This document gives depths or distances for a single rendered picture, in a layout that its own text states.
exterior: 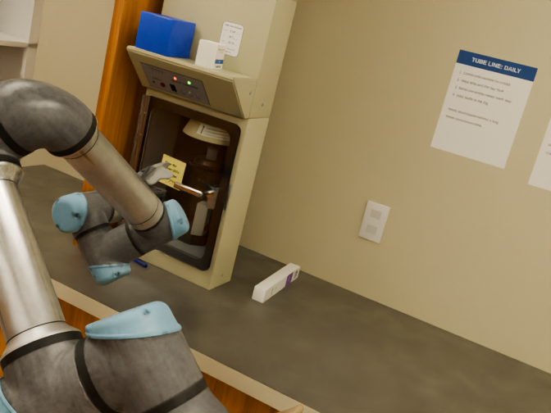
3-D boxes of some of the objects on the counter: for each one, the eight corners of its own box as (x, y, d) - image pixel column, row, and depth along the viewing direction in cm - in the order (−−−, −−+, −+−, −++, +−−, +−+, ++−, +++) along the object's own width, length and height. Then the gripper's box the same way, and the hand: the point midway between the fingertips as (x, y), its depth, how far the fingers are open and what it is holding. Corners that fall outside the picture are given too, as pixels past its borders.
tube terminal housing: (167, 233, 219) (220, -16, 199) (254, 270, 206) (320, 9, 186) (116, 247, 197) (168, -30, 177) (209, 290, 184) (278, -4, 164)
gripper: (125, 254, 150) (178, 238, 167) (140, 167, 145) (193, 161, 163) (94, 241, 153) (149, 228, 171) (108, 156, 149) (163, 151, 166)
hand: (161, 192), depth 168 cm, fingers open, 14 cm apart
